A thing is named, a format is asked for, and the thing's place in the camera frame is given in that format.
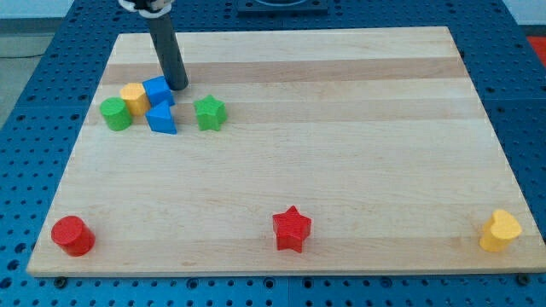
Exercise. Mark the green cylinder block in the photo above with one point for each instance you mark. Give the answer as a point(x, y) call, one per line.
point(115, 113)

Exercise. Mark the yellow hexagon block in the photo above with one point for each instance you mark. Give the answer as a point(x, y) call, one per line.
point(135, 98)

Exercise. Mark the green star block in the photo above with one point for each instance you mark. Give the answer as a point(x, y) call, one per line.
point(210, 113)

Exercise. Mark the blue triangle block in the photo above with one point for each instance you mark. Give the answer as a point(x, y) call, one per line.
point(160, 120)

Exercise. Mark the blue cube block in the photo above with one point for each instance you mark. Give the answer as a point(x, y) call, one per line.
point(158, 91)

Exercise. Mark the red star block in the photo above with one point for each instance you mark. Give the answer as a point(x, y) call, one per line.
point(291, 229)

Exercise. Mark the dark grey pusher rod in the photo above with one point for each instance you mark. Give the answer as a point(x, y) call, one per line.
point(168, 52)

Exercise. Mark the white rod mount collar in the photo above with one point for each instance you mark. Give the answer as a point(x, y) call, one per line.
point(149, 9)

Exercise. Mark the yellow heart block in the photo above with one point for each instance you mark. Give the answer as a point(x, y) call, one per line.
point(500, 230)

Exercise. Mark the light wooden board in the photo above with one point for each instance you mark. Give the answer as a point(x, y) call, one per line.
point(377, 135)

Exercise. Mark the red cylinder block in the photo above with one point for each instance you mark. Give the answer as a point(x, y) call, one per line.
point(73, 236)

